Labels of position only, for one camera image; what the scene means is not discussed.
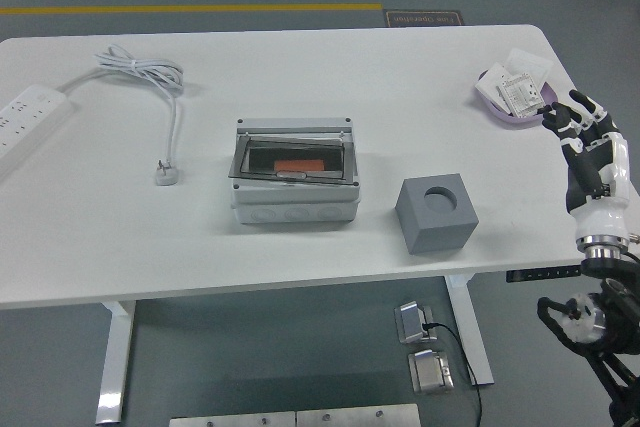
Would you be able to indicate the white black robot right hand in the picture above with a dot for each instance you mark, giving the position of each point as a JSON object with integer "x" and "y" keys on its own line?
{"x": 607, "y": 207}

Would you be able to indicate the metal floor plate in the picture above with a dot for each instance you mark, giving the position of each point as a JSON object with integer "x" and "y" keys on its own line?
{"x": 230, "y": 420}
{"x": 357, "y": 417}

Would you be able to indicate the small plain white packet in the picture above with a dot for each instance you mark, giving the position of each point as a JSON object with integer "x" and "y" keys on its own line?
{"x": 492, "y": 82}

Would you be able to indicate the printed white packet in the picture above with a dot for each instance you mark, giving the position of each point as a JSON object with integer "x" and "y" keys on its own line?
{"x": 522, "y": 94}

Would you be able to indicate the transparent hinged box lid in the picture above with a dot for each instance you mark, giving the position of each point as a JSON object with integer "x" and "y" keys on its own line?
{"x": 240, "y": 162}

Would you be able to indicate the purple shallow dish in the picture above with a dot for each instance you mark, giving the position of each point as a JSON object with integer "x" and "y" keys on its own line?
{"x": 505, "y": 119}

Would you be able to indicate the large plain white packet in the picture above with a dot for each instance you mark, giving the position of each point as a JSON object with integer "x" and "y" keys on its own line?
{"x": 530, "y": 62}

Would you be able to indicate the metal floor socket with plug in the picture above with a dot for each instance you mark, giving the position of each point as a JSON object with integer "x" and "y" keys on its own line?
{"x": 412, "y": 322}

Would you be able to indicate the black table control panel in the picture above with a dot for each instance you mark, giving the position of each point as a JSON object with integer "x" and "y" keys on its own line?
{"x": 545, "y": 274}

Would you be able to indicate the white table leg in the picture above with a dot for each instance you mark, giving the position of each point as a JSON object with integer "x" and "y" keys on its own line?
{"x": 467, "y": 317}
{"x": 112, "y": 372}

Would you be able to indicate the grey plastic junction box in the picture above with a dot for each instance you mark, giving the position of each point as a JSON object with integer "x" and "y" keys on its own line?
{"x": 295, "y": 207}

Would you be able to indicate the grey foam block holder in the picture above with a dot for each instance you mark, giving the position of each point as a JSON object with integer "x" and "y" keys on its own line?
{"x": 430, "y": 237}

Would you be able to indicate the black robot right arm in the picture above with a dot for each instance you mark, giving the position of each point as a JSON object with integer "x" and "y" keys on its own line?
{"x": 607, "y": 259}

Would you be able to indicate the white power strip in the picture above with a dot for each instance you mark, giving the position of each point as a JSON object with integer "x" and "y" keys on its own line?
{"x": 25, "y": 117}

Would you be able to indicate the orange cylindrical battery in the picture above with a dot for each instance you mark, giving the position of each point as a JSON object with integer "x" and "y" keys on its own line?
{"x": 300, "y": 166}

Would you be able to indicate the dark floor sign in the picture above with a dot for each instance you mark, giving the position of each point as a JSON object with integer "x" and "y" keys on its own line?
{"x": 425, "y": 18}

